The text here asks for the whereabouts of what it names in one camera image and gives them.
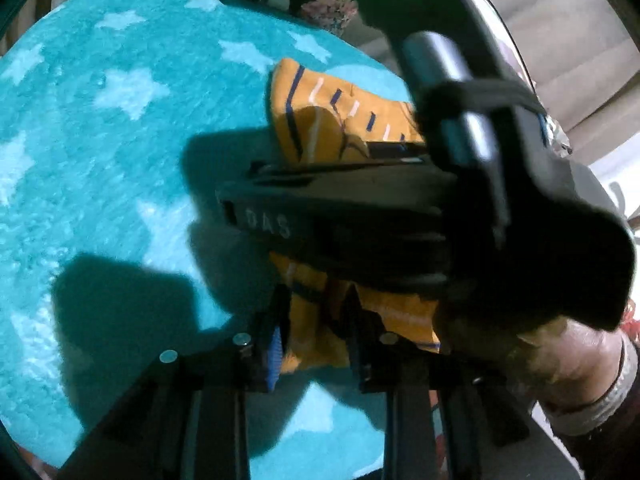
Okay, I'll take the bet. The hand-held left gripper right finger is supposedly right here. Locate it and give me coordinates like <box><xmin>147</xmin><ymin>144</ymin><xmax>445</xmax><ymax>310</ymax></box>
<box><xmin>330</xmin><ymin>280</ymin><xmax>531</xmax><ymax>480</ymax></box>

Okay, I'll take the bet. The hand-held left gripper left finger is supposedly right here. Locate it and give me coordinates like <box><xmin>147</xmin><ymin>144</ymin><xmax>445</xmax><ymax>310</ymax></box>
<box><xmin>57</xmin><ymin>285</ymin><xmax>294</xmax><ymax>480</ymax></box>

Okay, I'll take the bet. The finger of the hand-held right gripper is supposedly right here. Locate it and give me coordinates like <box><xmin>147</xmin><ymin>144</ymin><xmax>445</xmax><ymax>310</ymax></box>
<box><xmin>215</xmin><ymin>157</ymin><xmax>452</xmax><ymax>287</ymax></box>

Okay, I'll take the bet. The yellow striped knit sweater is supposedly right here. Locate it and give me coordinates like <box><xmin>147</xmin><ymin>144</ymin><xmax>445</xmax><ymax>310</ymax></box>
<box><xmin>267</xmin><ymin>57</ymin><xmax>444</xmax><ymax>377</ymax></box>

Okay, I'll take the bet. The person's right forearm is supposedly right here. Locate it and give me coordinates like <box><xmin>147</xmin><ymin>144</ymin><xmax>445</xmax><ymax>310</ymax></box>
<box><xmin>540</xmin><ymin>335</ymin><xmax>640</xmax><ymax>480</ymax></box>

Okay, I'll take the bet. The person's right hand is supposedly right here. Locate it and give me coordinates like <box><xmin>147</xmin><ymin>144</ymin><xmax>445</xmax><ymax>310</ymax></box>
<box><xmin>435</xmin><ymin>310</ymin><xmax>626</xmax><ymax>410</ymax></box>

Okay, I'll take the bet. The beige fabric cover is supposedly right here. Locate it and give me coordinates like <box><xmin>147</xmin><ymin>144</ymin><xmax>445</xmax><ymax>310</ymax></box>
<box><xmin>455</xmin><ymin>0</ymin><xmax>640</xmax><ymax>172</ymax></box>

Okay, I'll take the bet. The turquoise printed blanket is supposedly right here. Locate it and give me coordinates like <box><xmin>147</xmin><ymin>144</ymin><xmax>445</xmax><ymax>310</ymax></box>
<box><xmin>0</xmin><ymin>0</ymin><xmax>451</xmax><ymax>480</ymax></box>

